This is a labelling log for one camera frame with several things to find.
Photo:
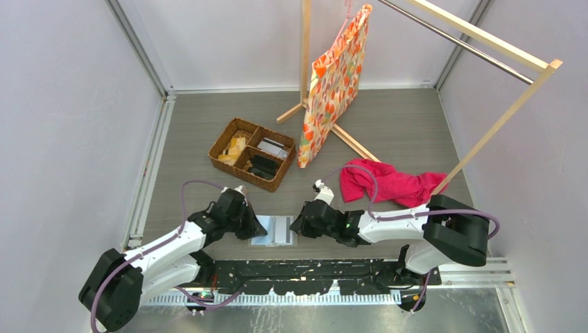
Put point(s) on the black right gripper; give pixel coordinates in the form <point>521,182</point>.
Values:
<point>301,226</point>

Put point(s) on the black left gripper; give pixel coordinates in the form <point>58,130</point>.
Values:
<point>254,228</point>

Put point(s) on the white card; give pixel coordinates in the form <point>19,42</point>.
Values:
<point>282,233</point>

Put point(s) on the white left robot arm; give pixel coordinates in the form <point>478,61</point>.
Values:
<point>120,283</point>

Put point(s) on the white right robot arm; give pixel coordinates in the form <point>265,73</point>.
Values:
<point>438,232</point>

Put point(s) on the black VIP cards in basket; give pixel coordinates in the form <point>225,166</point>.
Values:
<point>263,167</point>

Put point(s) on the gold VIP cards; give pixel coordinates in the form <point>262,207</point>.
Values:
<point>233,151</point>

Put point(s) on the white VIP cards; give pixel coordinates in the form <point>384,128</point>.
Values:
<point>272,147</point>

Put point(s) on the brown woven divided basket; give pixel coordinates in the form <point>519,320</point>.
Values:
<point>253,153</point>

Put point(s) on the pink cloth garment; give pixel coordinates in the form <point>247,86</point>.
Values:
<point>362,177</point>

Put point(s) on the floral orange paper bag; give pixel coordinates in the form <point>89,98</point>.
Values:
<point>334,85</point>

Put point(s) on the wooden clothes rack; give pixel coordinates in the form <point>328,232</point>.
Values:
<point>469,31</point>

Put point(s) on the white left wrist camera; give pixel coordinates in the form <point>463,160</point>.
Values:
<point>241,189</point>

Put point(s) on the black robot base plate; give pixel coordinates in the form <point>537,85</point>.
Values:
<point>305,277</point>

